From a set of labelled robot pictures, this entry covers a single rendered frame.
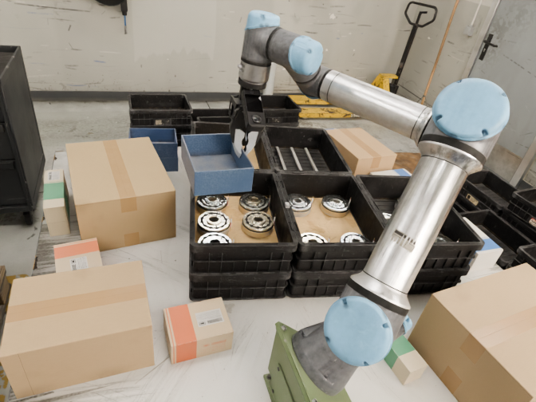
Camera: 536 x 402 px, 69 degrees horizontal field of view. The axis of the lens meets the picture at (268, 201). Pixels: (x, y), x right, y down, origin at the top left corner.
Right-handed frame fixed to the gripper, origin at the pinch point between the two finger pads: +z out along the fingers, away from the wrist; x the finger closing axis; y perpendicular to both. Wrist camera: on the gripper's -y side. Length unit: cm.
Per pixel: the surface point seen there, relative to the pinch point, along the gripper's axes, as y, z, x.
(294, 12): 330, 7, -146
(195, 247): -13.1, 20.9, 12.7
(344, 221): 2, 27, -43
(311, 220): 4.6, 27.5, -31.0
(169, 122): 158, 63, -1
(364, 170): 40, 28, -74
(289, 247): -17.1, 19.3, -12.3
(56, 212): 25, 36, 50
